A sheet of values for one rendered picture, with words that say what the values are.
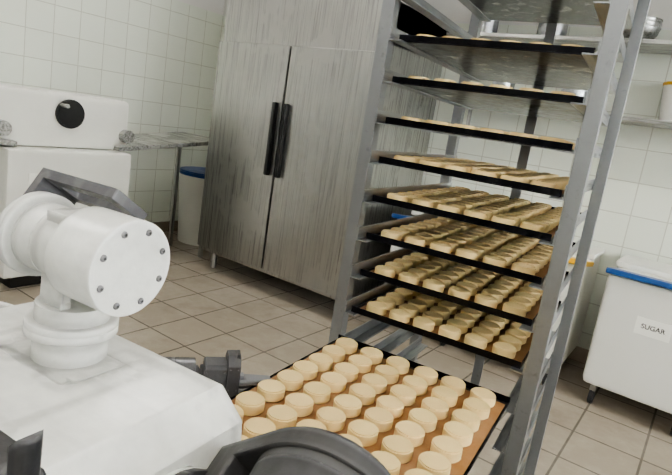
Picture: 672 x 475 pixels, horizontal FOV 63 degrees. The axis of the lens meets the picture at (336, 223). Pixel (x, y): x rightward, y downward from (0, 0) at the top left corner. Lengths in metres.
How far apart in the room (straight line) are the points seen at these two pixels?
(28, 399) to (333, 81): 3.28
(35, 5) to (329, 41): 2.16
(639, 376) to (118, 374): 3.02
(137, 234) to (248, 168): 3.62
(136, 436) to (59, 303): 0.11
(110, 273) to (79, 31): 4.50
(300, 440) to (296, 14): 3.67
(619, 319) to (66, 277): 3.01
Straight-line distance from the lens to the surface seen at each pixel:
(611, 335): 3.25
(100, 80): 4.93
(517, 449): 1.28
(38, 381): 0.42
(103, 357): 0.45
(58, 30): 4.77
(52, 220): 0.42
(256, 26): 4.13
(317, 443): 0.33
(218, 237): 4.25
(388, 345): 1.66
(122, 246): 0.38
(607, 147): 1.74
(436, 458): 0.92
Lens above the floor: 1.30
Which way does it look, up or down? 11 degrees down
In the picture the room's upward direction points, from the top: 9 degrees clockwise
